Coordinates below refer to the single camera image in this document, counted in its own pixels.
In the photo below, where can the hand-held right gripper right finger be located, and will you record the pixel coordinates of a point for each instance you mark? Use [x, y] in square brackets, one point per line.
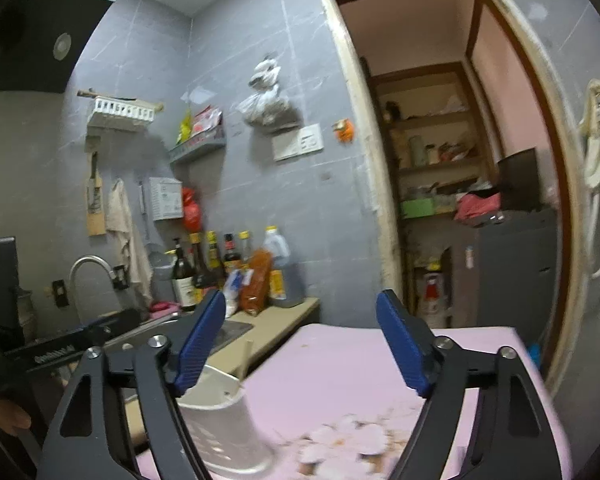
[405, 345]

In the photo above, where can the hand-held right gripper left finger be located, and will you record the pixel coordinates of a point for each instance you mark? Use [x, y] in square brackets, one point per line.
[200, 345]

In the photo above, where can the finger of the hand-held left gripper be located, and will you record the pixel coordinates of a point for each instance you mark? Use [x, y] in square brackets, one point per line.
[110, 324]

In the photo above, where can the white plastic utensil holder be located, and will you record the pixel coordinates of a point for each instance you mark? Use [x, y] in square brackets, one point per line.
[230, 430]

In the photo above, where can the person's left hand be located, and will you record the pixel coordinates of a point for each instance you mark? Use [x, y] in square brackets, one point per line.
[7, 415]

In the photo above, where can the steel sink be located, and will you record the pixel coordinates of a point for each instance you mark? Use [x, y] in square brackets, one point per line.
[230, 332]

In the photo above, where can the pink rag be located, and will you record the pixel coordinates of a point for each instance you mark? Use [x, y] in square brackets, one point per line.
[164, 306]

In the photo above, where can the red and white canister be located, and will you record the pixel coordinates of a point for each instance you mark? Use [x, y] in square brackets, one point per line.
[434, 300]

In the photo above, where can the white and blue bag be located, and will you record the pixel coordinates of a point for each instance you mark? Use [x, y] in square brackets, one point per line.
[234, 292]

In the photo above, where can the metal faucet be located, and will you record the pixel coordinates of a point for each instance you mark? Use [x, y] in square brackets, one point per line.
[87, 265]

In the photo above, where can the dark wine bottle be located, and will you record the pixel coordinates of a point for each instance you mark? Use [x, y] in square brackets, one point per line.
[183, 280]

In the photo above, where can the pink floral tablecloth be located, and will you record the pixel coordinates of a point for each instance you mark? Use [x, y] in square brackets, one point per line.
[340, 380]

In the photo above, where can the tall soy sauce bottle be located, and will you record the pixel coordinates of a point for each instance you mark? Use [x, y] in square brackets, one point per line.
[200, 270]

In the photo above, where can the hanging ladle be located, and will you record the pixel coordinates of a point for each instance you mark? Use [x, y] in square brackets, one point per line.
[156, 255]

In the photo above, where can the hanging beige towel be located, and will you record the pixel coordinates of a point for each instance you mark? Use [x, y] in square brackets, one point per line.
[125, 240]

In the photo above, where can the yellow cap sauce bottle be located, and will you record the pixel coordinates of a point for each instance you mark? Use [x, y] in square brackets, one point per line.
[213, 260]

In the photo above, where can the red cap sauce bottle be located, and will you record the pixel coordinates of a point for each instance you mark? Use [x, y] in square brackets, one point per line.
[231, 255]

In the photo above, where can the slim yellow cap bottle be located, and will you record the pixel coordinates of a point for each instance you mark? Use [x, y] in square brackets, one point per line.
[245, 247]

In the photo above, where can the large dark liquid jug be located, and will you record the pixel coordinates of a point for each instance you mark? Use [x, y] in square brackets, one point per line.
[285, 275]

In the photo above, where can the hanging wooden cutting board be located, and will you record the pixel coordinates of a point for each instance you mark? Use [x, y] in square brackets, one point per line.
[95, 200]

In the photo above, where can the dark grey cabinet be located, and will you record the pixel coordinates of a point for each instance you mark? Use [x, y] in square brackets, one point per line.
[510, 270]

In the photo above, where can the red plastic bag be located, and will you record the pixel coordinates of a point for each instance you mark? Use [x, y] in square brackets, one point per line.
[191, 210]

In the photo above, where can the green box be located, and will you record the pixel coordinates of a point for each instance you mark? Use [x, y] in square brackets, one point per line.
[417, 208]

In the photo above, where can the pink cloth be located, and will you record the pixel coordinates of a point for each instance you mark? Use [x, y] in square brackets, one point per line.
[477, 206]

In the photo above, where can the black box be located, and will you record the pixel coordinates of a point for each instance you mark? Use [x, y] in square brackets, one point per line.
[519, 180]

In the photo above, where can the yellow snack packet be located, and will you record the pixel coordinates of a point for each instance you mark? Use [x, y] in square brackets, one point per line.
[186, 127]

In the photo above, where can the wooden shelf unit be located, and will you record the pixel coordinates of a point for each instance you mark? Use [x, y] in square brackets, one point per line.
[430, 125]

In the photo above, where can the red snack packet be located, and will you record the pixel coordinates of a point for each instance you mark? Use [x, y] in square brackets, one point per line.
[207, 122]

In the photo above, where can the hanging clear plastic bags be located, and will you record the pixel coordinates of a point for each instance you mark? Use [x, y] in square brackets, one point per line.
[267, 100]

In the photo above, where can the black range hood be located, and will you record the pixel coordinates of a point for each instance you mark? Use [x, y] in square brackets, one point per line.
[35, 35]

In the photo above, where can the hanging cream gloves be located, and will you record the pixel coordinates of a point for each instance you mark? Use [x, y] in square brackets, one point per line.
[597, 130]

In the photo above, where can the black wall socket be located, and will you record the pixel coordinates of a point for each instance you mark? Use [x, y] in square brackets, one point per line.
[60, 294]

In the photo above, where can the white wall box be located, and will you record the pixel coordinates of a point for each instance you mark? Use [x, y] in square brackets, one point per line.
[165, 199]

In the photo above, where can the wooden door frame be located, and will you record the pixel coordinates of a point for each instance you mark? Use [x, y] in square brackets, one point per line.
[365, 160]

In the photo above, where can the grey wall shelf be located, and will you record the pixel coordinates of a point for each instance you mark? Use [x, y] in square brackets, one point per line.
[197, 149]

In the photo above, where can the white wall rack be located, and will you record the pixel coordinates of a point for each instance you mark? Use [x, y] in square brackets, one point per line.
[122, 110]

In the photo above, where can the orange wall ornament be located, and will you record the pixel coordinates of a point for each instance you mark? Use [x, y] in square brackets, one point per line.
[344, 130]

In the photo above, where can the white wall socket panel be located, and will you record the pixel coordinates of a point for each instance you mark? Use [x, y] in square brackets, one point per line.
[297, 142]

